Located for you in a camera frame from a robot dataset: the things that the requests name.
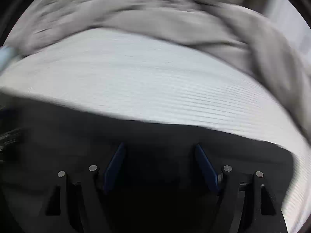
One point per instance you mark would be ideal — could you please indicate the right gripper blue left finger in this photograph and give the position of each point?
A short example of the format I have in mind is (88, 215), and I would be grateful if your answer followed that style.
(113, 168)

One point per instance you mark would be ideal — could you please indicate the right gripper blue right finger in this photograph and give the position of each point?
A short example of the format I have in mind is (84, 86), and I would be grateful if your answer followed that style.
(207, 169)

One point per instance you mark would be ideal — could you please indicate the black pants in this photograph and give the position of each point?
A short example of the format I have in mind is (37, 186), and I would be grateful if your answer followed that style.
(53, 161)

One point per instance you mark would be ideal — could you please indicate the white honeycomb mattress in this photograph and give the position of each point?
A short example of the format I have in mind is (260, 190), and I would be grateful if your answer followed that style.
(133, 76)

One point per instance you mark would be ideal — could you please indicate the grey rumpled duvet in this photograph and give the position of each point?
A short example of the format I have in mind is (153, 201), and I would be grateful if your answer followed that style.
(239, 36)

